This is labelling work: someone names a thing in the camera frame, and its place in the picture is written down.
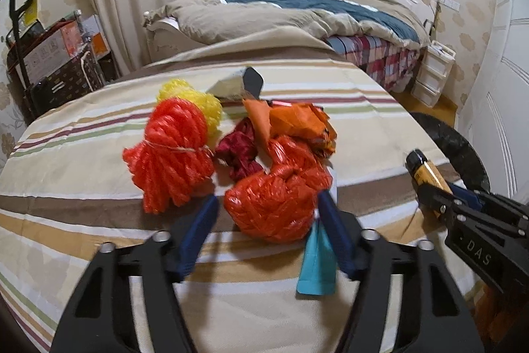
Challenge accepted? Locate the yellow foam fruit net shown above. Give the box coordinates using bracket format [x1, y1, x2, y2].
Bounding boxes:
[156, 78, 224, 139]

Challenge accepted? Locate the beige and teal duvet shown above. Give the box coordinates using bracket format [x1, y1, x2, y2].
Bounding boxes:
[151, 0, 430, 48]

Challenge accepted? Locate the orange cloth bag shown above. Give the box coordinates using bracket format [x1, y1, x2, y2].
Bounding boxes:
[243, 99, 337, 159]

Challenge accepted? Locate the yellow tube with black cap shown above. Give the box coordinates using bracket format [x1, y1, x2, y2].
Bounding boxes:
[405, 150, 453, 219]

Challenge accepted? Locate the white panelled door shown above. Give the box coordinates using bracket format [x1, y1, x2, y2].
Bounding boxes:
[455, 0, 529, 205]

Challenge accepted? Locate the white plastic drawer unit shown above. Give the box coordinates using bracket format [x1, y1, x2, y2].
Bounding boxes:
[411, 40, 456, 108]

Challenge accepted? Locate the striped tablecloth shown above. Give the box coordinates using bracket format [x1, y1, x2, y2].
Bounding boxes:
[0, 59, 488, 353]

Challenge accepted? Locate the white and orange box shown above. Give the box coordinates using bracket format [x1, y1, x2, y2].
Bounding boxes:
[80, 14, 112, 58]

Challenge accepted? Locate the dark red mesh bag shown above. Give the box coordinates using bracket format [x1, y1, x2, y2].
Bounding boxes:
[215, 117, 265, 182]

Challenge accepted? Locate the white cardboard box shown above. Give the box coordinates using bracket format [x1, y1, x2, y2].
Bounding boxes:
[19, 24, 83, 81]

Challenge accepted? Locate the brown patterned bag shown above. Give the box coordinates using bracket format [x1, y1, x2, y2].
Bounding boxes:
[25, 47, 106, 118]

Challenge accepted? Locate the plaid bedsheet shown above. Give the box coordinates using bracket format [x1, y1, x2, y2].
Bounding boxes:
[324, 32, 422, 93]

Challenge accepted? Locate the cyan wrapper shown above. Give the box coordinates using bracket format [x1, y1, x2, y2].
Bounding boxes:
[296, 218, 337, 296]

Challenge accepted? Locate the red plastic bag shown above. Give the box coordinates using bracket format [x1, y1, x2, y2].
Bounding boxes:
[223, 136, 333, 244]

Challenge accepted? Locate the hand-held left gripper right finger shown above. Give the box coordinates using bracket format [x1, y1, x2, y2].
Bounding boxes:
[317, 190, 484, 353]

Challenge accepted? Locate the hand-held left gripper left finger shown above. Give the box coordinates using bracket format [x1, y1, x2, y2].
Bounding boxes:
[50, 195, 220, 353]

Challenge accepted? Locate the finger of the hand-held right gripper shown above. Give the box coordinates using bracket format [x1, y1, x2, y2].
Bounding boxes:
[448, 181, 529, 227]
[415, 184, 521, 240]

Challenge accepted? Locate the red foam fruit net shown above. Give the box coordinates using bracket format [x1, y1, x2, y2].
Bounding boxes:
[123, 97, 216, 215]

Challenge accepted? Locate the beige brown-edged cloth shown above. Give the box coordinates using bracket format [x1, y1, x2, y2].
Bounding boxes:
[116, 31, 360, 83]

